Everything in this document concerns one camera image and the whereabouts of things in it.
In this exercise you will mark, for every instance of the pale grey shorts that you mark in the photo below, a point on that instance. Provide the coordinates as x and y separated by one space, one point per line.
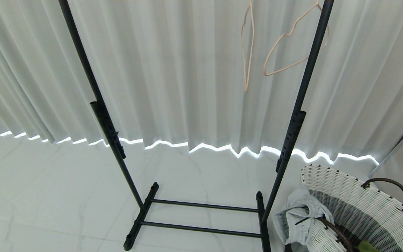
294 224

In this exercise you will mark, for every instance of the pink clothes hanger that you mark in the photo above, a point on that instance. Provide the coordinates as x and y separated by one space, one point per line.
265 71
246 84

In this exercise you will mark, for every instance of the white laundry basket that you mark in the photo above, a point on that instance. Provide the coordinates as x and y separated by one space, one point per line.
345 189

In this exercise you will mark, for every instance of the green long-sleeved shirt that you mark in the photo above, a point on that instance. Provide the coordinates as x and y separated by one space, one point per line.
366 247

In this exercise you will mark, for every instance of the black clothes rack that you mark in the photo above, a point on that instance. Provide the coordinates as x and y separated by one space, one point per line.
106 126

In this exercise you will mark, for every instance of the white curtain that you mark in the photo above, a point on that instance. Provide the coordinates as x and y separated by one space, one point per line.
187 70

